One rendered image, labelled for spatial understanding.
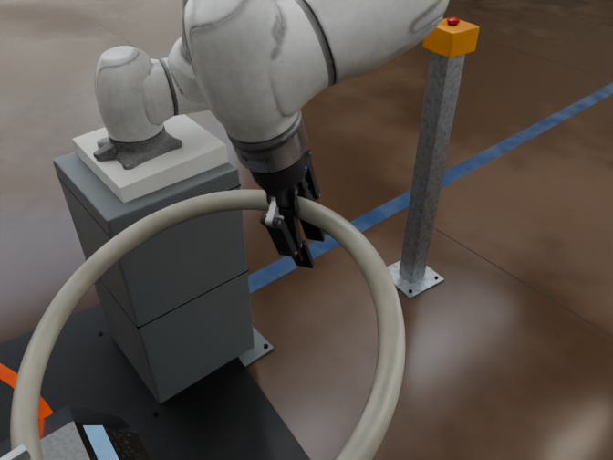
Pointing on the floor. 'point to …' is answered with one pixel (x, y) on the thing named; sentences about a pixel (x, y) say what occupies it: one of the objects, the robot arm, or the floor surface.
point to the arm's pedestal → (169, 277)
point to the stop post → (432, 152)
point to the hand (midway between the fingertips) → (306, 240)
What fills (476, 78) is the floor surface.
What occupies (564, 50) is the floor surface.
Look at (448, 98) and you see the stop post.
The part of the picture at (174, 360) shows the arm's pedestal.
